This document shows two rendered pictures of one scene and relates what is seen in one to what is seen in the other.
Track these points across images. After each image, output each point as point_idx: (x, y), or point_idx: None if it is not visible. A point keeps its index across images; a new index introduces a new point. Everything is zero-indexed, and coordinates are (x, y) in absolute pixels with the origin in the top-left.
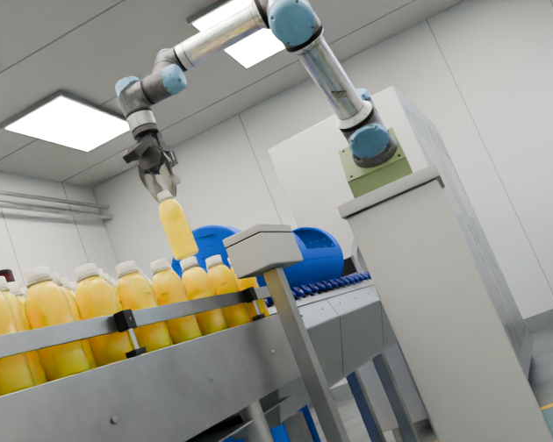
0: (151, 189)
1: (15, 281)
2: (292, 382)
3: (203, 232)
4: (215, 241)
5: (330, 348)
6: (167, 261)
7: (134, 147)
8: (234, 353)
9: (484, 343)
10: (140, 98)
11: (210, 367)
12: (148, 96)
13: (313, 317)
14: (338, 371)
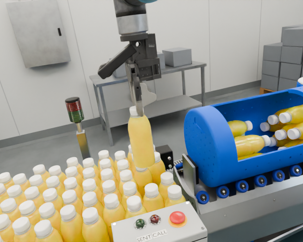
0: (131, 97)
1: (78, 106)
2: (225, 241)
3: (199, 119)
4: (205, 133)
5: None
6: (42, 233)
7: (101, 68)
8: None
9: None
10: (121, 0)
11: None
12: (126, 0)
13: (293, 198)
14: None
